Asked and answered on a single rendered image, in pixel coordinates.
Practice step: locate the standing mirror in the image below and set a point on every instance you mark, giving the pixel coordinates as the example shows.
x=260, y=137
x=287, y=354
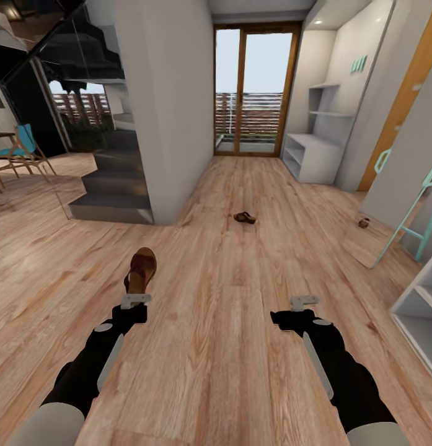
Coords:
x=402, y=176

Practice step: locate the sandal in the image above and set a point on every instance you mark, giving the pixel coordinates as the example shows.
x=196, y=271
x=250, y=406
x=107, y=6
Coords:
x=244, y=216
x=143, y=269

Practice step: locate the breakfast table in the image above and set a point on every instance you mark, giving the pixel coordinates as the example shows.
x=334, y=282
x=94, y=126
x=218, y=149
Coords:
x=12, y=137

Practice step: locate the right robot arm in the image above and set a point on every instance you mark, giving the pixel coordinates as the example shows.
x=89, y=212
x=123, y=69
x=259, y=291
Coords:
x=350, y=387

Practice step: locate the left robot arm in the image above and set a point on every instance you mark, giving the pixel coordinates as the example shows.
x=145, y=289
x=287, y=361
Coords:
x=58, y=421

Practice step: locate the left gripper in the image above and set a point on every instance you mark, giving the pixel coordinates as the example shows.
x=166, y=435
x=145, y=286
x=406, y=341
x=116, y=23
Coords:
x=137, y=314

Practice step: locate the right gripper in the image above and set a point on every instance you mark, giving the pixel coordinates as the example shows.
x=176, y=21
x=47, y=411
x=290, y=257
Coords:
x=287, y=320

